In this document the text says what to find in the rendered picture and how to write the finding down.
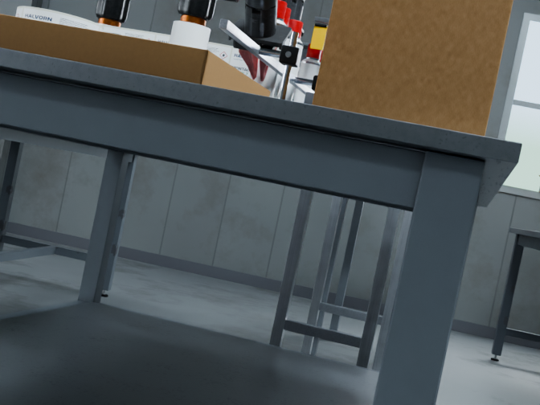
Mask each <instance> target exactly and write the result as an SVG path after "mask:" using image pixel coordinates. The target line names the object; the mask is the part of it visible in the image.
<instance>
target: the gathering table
mask: <svg viewBox="0 0 540 405"><path fill-rule="evenodd" d="M347 203H348V199H347V198H343V200H342V207H341V211H340V215H339V219H338V223H337V230H336V234H335V238H334V242H333V250H332V254H331V257H330V262H329V269H328V273H327V277H326V281H325V288H324V292H323V297H322V300H321V302H324V303H327V300H328V295H329V288H330V284H331V280H332V276H333V269H334V265H335V260H336V257H337V253H338V245H339V241H340V238H341V233H342V226H343V222H344V218H345V214H346V207H347ZM363 206H364V202H362V201H358V200H356V203H355V207H354V214H353V218H352V222H351V226H350V233H349V237H348V241H347V245H346V253H345V257H344V260H343V265H342V272H341V276H340V280H339V284H338V288H337V295H336V300H335V303H334V305H337V306H341V307H342V306H343V302H344V298H345V294H346V287H347V283H348V279H349V274H350V267H351V264H352V259H353V255H354V248H355V244H356V240H357V236H358V229H359V225H360V221H361V217H362V209H363ZM324 315H325V312H322V311H320V312H319V316H318V320H317V326H319V327H322V323H323V319H324ZM340 317H341V316H339V315H336V314H333V315H332V319H331V322H330V327H329V329H332V330H336V331H338V326H339V321H340ZM318 342H319V338H317V337H315V338H314V339H313V346H312V350H311V355H315V356H316V353H317V346H318Z"/></svg>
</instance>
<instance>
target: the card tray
mask: <svg viewBox="0 0 540 405"><path fill-rule="evenodd" d="M0 47H1V48H6V49H11V50H16V51H24V52H28V53H32V54H37V55H45V56H50V57H55V58H59V59H67V60H72V61H76V62H81V63H89V64H94V65H98V66H103V67H107V68H115V69H121V70H125V71H130V72H137V73H142V74H146V75H152V76H160V77H164V78H169V79H173V80H181V81H186V82H191V83H195V84H203V85H208V86H212V87H217V88H225V89H230V90H234V91H239V92H247V93H251V94H256V95H261V96H270V91H269V90H267V89H266V88H265V87H263V86H262V85H260V84H258V83H257V82H255V81H254V80H253V79H251V78H249V77H248V76H246V75H244V74H243V73H242V72H240V71H239V70H237V69H236V68H234V67H232V66H231V65H230V64H229V63H227V62H225V61H224V60H222V59H220V58H219V57H218V56H217V55H215V54H213V53H212V52H210V51H208V50H204V49H200V48H195V47H186V46H182V45H177V44H172V43H163V42H158V41H153V40H148V39H140V38H135V37H130V36H126V35H117V34H112V33H108V32H103V31H94V30H89V29H84V28H79V27H71V26H66V25H61V24H56V23H52V22H43V21H38V20H34V19H28V18H20V17H15V16H10V15H5V14H0Z"/></svg>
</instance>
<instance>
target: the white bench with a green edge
mask: <svg viewBox="0 0 540 405"><path fill-rule="evenodd" d="M0 139H3V140H8V141H11V144H10V152H9V156H8V160H7V164H6V172H5V176H4V180H3V184H2V192H1V196H0V262H3V261H9V260H20V259H26V258H31V257H37V256H48V255H54V254H56V255H59V256H66V257H70V258H74V259H78V260H84V261H86V257H87V252H79V251H76V250H72V249H68V248H64V247H57V246H54V245H50V244H46V243H40V242H35V241H32V240H28V239H21V238H17V237H13V236H9V235H6V229H7V224H8V220H9V216H10V209H11V204H12V200H13V196H14V188H15V184H16V180H17V176H18V168H19V164H20V160H21V156H22V151H23V144H24V143H26V144H31V145H39V146H43V147H48V148H52V149H61V150H66V151H71V152H75V153H84V154H88V155H93V156H97V157H103V158H107V154H108V149H102V148H98V147H94V146H90V145H83V144H79V143H75V142H70V141H64V140H60V139H55V138H52V137H45V136H40V135H37V134H33V133H25V132H21V131H18V130H13V129H6V128H3V127H0ZM137 156H138V155H134V154H130V155H129V163H128V167H127V171H126V175H125V183H124V187H123V191H122V195H121V202H120V206H119V211H118V215H117V222H116V226H115V231H114V235H113V239H112V246H111V251H110V255H109V259H108V266H107V270H106V274H105V278H104V286H103V290H104V291H103V293H102V294H101V296H102V297H108V294H105V291H109V290H111V287H112V282H113V275H114V271H115V267H116V262H117V256H118V252H119V247H120V243H121V236H122V231H123V227H124V223H125V216H126V211H127V207H128V203H129V196H130V192H131V188H132V184H133V176H134V172H135V168H136V164H137ZM4 243H8V244H12V245H15V246H20V247H23V248H25V249H18V250H11V251H4V252H3V251H2V249H3V244H4Z"/></svg>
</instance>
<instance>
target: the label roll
mask: <svg viewBox="0 0 540 405"><path fill-rule="evenodd" d="M15 17H20V18H28V19H34V20H38V21H43V22H48V23H56V24H61V25H66V26H71V27H79V28H84V29H89V30H94V31H103V29H104V28H103V27H102V26H101V25H99V24H97V23H95V22H92V21H89V20H87V19H84V18H80V17H77V16H74V15H71V14H65V13H62V12H58V11H54V10H48V9H43V8H38V7H33V6H18V8H17V12H16V16H15Z"/></svg>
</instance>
